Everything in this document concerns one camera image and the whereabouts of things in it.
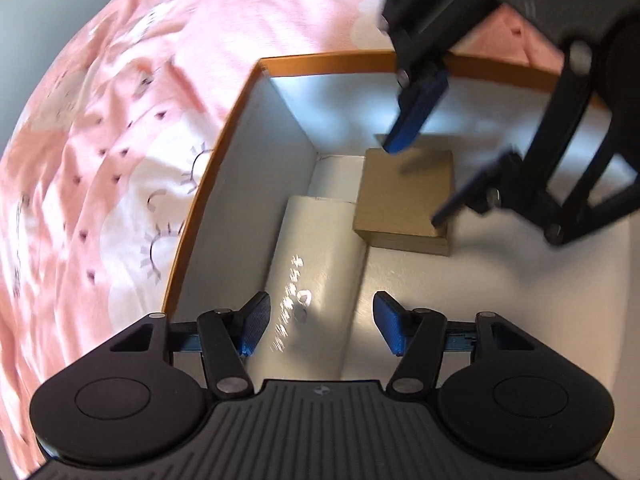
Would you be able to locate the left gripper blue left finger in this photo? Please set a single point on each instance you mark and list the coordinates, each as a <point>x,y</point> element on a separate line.
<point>228,338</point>

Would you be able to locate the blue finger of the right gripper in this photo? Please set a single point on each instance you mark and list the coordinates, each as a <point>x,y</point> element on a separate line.
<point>500,184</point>
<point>416,102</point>

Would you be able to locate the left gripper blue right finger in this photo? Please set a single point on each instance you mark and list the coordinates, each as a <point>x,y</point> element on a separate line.
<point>418,337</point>

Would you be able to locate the small brown cardboard box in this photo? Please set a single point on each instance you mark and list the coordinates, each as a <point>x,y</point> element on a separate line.
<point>398,196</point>

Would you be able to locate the long white box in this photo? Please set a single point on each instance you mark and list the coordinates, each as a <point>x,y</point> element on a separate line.
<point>312,282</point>

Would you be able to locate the orange cardboard box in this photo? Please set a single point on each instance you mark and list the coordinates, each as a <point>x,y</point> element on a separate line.
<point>301,126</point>

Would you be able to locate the pink patterned duvet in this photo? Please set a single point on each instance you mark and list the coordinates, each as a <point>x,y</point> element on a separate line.
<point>104,163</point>

